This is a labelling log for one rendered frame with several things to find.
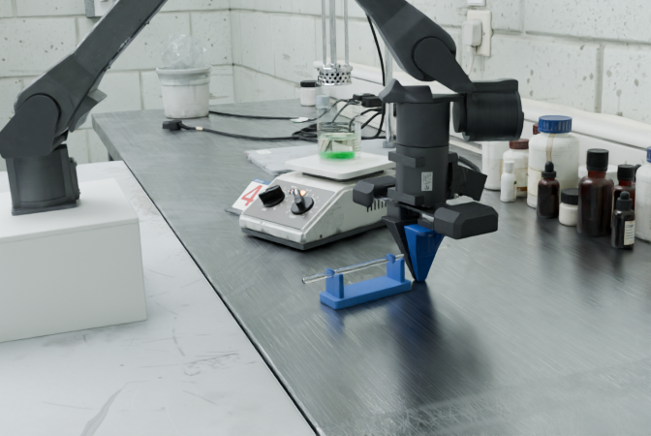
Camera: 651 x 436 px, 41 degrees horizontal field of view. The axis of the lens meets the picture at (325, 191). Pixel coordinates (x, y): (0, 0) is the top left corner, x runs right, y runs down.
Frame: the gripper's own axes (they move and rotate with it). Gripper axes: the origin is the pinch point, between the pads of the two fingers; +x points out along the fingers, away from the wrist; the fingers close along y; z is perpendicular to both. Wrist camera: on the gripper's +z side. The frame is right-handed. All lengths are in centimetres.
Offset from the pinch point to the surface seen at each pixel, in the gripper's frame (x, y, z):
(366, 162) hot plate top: -5.2, 22.1, 8.5
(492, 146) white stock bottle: -3.7, 26.0, 35.4
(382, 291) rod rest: 2.7, -2.1, -6.8
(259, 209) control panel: 0.3, 26.3, -6.0
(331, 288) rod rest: 1.9, -0.3, -12.0
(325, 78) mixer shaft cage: -11, 63, 28
